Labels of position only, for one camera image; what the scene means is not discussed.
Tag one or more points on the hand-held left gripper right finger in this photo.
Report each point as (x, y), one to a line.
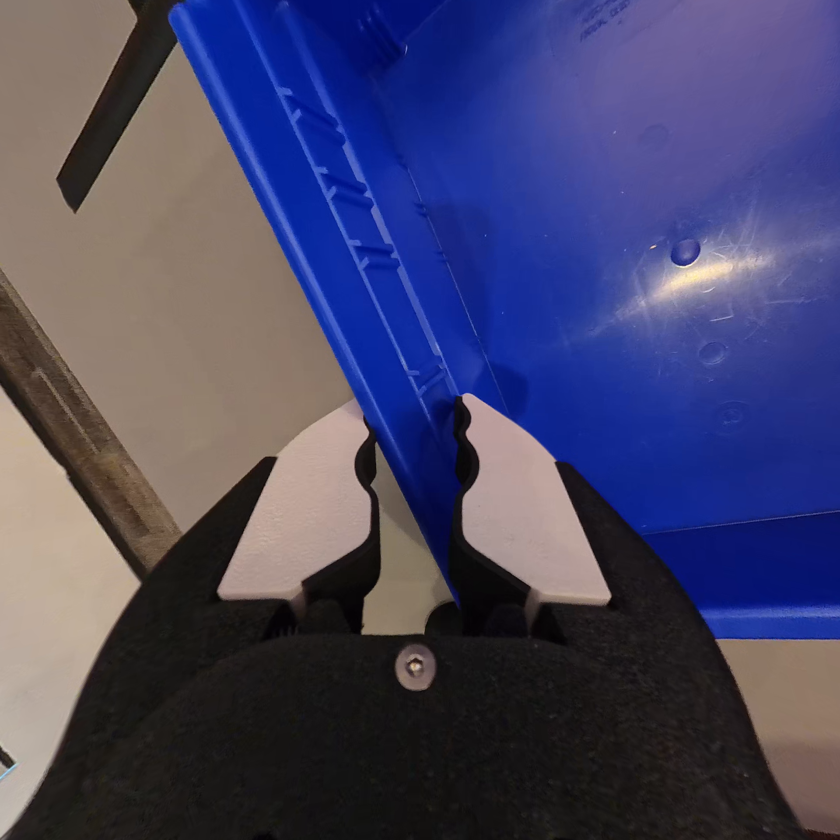
(525, 525)

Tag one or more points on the blue plastic bin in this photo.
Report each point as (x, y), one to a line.
(590, 262)

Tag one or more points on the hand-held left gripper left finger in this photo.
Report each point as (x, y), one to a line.
(302, 525)

